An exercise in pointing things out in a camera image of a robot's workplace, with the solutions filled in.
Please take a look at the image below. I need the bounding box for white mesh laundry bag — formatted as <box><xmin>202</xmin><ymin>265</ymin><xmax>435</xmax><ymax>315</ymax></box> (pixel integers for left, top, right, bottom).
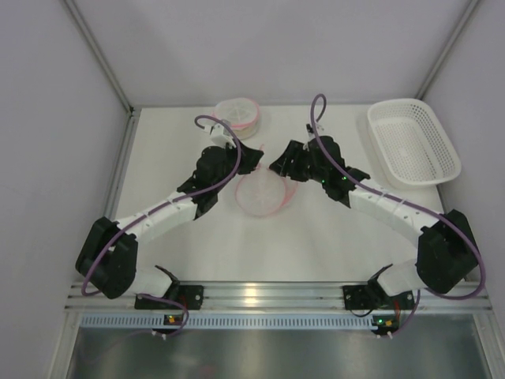
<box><xmin>234</xmin><ymin>165</ymin><xmax>298</xmax><ymax>217</ymax></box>
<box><xmin>212</xmin><ymin>97</ymin><xmax>260</xmax><ymax>140</ymax></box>

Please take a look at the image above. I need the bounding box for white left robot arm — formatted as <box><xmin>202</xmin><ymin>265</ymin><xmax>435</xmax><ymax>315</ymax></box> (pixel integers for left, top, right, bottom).
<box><xmin>75</xmin><ymin>144</ymin><xmax>264</xmax><ymax>299</ymax></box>

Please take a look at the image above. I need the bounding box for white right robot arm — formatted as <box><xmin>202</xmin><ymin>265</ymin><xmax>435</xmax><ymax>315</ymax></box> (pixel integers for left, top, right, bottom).
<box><xmin>269</xmin><ymin>136</ymin><xmax>481</xmax><ymax>298</ymax></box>

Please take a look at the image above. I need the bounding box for white plastic basket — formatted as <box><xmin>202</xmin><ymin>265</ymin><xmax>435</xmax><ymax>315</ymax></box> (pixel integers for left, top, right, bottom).
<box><xmin>367</xmin><ymin>99</ymin><xmax>462</xmax><ymax>190</ymax></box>

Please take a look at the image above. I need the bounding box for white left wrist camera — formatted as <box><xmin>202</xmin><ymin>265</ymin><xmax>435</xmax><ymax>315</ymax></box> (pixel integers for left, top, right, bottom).
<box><xmin>204</xmin><ymin>124</ymin><xmax>236</xmax><ymax>148</ymax></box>

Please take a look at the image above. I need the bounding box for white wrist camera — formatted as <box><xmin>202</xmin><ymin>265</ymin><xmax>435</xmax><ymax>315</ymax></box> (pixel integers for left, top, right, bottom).
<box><xmin>204</xmin><ymin>124</ymin><xmax>236</xmax><ymax>148</ymax></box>
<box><xmin>305</xmin><ymin>123</ymin><xmax>324</xmax><ymax>141</ymax></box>

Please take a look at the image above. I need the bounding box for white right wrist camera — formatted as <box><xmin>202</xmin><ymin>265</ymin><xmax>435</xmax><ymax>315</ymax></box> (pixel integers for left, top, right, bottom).
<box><xmin>305</xmin><ymin>123</ymin><xmax>324</xmax><ymax>141</ymax></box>

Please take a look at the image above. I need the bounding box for aluminium mounting rail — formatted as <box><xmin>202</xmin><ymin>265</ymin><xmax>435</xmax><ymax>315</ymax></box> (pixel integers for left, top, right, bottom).
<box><xmin>65</xmin><ymin>280</ymin><xmax>492</xmax><ymax>315</ymax></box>

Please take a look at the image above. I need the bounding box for white slotted cable duct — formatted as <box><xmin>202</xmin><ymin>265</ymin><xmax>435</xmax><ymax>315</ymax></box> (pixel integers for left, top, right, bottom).
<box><xmin>80</xmin><ymin>313</ymin><xmax>394</xmax><ymax>330</ymax></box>

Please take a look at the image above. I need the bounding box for aluminium frame post left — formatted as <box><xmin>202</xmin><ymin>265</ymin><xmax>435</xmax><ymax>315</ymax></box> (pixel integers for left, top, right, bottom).
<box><xmin>61</xmin><ymin>0</ymin><xmax>134</xmax><ymax>114</ymax></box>

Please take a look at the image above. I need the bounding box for aluminium frame post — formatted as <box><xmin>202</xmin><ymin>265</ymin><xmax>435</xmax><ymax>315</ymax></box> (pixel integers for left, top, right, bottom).
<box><xmin>414</xmin><ymin>0</ymin><xmax>483</xmax><ymax>100</ymax></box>
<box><xmin>61</xmin><ymin>0</ymin><xmax>134</xmax><ymax>114</ymax></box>

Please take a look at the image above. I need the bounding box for aluminium frame post right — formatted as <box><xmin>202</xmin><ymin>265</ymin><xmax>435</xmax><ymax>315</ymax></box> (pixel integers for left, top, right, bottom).
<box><xmin>414</xmin><ymin>0</ymin><xmax>483</xmax><ymax>100</ymax></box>

